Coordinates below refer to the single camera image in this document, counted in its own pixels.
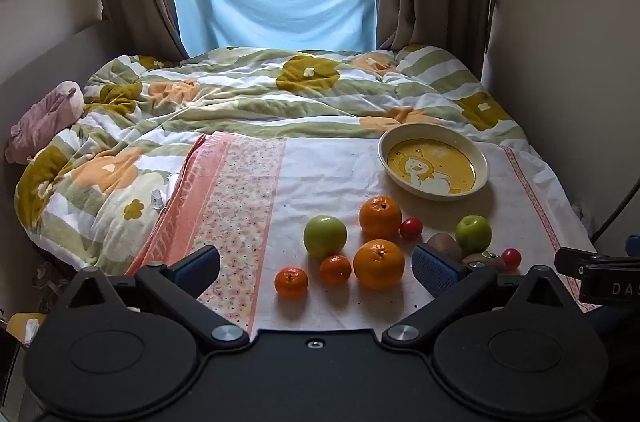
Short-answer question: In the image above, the cream bowl with duck print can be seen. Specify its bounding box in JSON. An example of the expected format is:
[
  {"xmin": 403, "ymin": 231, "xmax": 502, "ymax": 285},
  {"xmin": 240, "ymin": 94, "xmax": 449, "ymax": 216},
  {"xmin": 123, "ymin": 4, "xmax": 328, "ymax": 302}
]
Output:
[{"xmin": 378, "ymin": 123, "xmax": 489, "ymax": 202}]

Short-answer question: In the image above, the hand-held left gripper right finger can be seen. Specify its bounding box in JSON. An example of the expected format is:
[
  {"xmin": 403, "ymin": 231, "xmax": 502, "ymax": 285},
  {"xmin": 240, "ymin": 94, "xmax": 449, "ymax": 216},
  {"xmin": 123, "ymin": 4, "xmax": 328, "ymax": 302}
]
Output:
[{"xmin": 382, "ymin": 245, "xmax": 585, "ymax": 350}]

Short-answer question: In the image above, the pink floral bed sheet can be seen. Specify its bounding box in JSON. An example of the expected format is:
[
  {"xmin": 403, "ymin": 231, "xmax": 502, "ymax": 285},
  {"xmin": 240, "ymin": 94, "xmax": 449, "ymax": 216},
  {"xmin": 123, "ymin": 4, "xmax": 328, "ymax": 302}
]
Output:
[{"xmin": 125, "ymin": 132, "xmax": 601, "ymax": 338}]

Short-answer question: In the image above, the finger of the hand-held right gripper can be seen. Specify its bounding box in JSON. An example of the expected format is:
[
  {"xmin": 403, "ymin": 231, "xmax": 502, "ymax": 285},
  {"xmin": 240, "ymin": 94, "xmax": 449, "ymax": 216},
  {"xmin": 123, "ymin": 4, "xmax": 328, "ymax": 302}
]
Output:
[{"xmin": 554, "ymin": 246, "xmax": 608, "ymax": 277}]

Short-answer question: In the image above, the green apple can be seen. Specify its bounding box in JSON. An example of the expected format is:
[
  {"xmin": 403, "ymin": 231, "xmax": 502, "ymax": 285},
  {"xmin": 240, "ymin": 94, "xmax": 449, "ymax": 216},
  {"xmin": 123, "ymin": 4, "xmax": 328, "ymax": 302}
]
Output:
[
  {"xmin": 303, "ymin": 215, "xmax": 348, "ymax": 259},
  {"xmin": 455, "ymin": 215, "xmax": 493, "ymax": 254}
]

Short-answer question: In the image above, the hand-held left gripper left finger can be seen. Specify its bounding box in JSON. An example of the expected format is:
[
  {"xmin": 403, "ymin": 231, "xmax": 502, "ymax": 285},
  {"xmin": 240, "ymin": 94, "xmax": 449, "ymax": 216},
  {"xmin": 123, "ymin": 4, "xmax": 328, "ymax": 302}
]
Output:
[{"xmin": 67, "ymin": 245, "xmax": 251, "ymax": 351}]

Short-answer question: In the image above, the brown kiwi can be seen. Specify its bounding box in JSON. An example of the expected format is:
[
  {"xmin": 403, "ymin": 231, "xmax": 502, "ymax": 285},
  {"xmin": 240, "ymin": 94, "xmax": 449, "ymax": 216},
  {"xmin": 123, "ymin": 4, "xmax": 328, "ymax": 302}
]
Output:
[
  {"xmin": 462, "ymin": 252, "xmax": 507, "ymax": 273},
  {"xmin": 425, "ymin": 233, "xmax": 463, "ymax": 263}
]

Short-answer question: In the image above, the small mandarin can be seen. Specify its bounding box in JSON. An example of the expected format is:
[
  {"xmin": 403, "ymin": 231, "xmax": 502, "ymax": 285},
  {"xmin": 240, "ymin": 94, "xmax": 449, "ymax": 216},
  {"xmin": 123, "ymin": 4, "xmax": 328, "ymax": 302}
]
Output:
[
  {"xmin": 320, "ymin": 255, "xmax": 353, "ymax": 286},
  {"xmin": 274, "ymin": 267, "xmax": 309, "ymax": 300}
]

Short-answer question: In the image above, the black cable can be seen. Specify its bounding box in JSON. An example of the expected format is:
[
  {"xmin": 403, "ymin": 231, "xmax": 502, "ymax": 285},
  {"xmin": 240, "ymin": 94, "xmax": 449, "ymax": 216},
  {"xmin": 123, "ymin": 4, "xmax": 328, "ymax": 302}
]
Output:
[{"xmin": 592, "ymin": 179, "xmax": 640, "ymax": 243}]

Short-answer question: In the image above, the grey bed headboard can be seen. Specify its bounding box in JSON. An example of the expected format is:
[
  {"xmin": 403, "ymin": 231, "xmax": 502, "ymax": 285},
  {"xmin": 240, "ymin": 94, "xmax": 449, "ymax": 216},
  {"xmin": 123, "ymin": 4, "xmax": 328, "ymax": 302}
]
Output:
[{"xmin": 0, "ymin": 22, "xmax": 126, "ymax": 163}]

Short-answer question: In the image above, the pink plush toy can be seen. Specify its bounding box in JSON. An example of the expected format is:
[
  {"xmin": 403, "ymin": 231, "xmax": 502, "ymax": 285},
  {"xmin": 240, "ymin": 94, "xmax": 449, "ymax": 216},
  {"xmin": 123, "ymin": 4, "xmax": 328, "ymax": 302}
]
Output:
[{"xmin": 6, "ymin": 81, "xmax": 85, "ymax": 164}]

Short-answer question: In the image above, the green striped floral quilt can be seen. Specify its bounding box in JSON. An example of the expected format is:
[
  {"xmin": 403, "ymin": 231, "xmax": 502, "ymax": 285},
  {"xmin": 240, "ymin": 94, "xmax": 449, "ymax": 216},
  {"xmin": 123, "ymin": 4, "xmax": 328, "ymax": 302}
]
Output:
[{"xmin": 14, "ymin": 45, "xmax": 531, "ymax": 275}]

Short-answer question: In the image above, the yellow container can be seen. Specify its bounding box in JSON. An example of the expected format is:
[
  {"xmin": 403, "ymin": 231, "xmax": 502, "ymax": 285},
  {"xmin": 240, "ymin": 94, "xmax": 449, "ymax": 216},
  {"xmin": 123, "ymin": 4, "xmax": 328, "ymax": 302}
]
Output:
[{"xmin": 7, "ymin": 312, "xmax": 48, "ymax": 345}]

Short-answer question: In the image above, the large orange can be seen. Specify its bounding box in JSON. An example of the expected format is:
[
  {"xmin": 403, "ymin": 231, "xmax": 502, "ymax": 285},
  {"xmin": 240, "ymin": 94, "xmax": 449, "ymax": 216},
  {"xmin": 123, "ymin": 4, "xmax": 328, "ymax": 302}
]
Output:
[
  {"xmin": 359, "ymin": 196, "xmax": 403, "ymax": 239},
  {"xmin": 353, "ymin": 239, "xmax": 406, "ymax": 291}
]

